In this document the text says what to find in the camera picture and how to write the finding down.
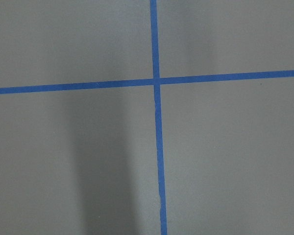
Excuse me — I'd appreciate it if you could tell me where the blue tape strip lengthwise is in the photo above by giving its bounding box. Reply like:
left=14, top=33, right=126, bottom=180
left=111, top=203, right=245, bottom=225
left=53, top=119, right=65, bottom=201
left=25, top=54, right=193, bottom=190
left=149, top=0, right=168, bottom=235

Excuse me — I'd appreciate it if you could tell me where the blue tape strip crosswise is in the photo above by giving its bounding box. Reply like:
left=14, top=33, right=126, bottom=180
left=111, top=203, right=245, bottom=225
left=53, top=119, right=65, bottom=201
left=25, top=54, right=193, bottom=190
left=0, top=70, right=294, bottom=94

